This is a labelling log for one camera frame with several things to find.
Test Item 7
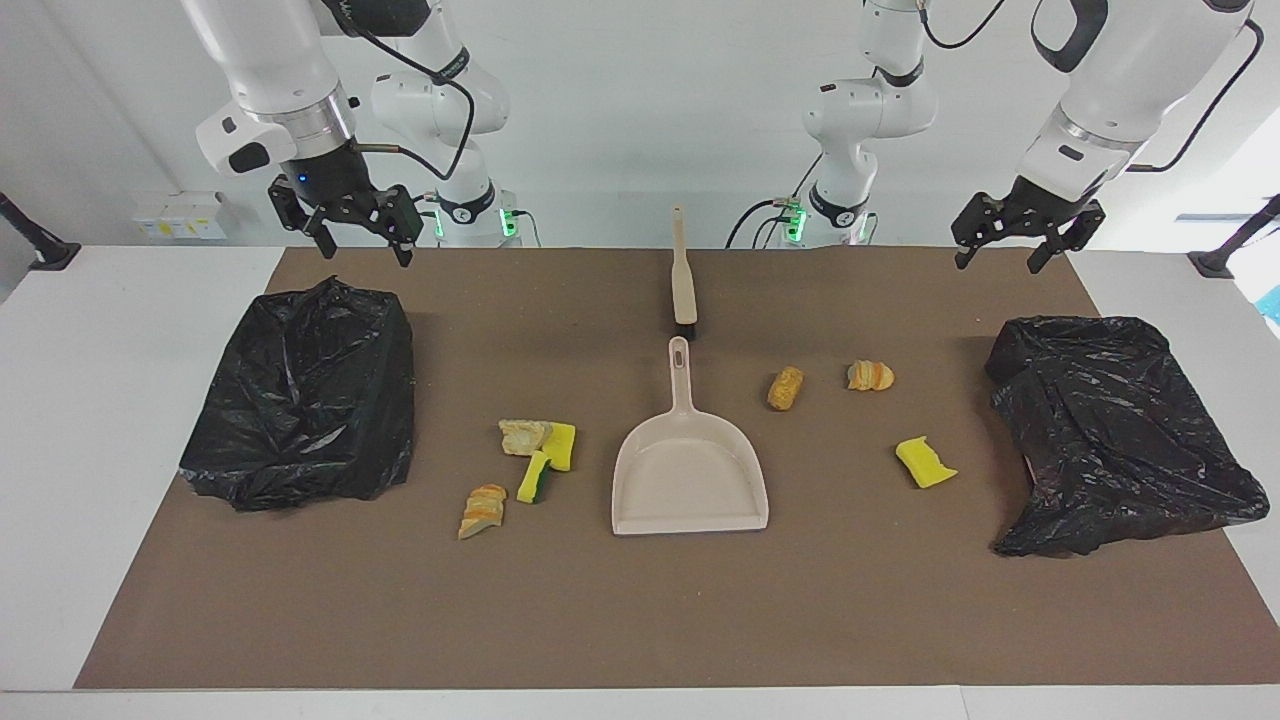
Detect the yellow green-backed sponge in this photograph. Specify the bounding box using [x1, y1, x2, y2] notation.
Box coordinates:
[516, 450, 554, 506]
[894, 436, 959, 490]
[540, 422, 578, 473]

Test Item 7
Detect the pale bread chunk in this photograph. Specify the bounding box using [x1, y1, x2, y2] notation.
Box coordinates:
[498, 418, 553, 458]

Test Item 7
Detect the sliced bread loaf piece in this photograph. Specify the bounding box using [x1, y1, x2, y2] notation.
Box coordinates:
[457, 483, 508, 541]

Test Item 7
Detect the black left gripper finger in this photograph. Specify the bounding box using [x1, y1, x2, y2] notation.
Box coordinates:
[951, 193, 1013, 271]
[1027, 205, 1107, 276]

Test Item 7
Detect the beige plastic dustpan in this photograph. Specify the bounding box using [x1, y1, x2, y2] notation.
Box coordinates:
[611, 336, 770, 537]

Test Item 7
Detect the brown table mat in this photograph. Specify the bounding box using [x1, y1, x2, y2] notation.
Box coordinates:
[75, 247, 1280, 691]

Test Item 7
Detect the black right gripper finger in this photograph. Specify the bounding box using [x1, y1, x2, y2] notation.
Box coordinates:
[268, 176, 338, 260]
[372, 184, 422, 268]

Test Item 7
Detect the beige hand brush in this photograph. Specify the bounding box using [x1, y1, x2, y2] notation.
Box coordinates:
[669, 205, 700, 342]

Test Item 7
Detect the black clamp stand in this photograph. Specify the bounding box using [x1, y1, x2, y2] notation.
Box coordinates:
[1187, 193, 1280, 280]
[0, 190, 82, 273]

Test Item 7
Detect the brown bread roll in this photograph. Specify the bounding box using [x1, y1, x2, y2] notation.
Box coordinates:
[766, 365, 806, 412]

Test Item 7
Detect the black trash bag bin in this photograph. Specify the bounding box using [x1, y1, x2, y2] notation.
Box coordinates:
[179, 276, 417, 513]
[984, 315, 1271, 558]

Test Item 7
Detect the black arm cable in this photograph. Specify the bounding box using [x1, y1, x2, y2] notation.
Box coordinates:
[918, 0, 1266, 174]
[318, 0, 477, 183]

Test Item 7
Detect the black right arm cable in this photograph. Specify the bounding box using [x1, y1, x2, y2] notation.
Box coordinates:
[318, 0, 477, 183]

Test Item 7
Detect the white wall socket box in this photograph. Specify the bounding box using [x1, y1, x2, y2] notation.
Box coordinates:
[132, 192, 229, 241]

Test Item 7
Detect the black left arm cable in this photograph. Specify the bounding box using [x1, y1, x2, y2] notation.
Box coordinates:
[918, 0, 1266, 174]

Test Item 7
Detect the black base power cable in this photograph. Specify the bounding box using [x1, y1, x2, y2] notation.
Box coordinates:
[725, 198, 801, 249]

